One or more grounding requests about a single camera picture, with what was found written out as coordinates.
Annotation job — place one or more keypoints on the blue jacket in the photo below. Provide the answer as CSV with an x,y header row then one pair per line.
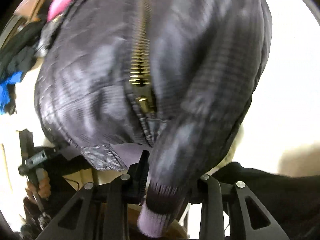
x,y
10,87

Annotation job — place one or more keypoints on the person's right leg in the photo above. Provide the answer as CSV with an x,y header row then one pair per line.
x,y
275,192

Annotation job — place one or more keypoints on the person's left hand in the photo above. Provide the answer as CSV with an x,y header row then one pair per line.
x,y
43,185

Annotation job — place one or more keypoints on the black quilted jacket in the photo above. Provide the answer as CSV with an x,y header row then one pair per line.
x,y
100,67

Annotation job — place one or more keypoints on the white blanket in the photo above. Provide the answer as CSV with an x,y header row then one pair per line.
x,y
287,80

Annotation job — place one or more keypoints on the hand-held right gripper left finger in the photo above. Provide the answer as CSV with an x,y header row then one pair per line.
x,y
143,172

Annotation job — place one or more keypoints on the black puffer coat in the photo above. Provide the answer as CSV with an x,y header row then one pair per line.
x,y
22,52

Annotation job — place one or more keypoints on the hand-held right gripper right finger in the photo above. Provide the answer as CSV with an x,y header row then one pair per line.
x,y
210,195

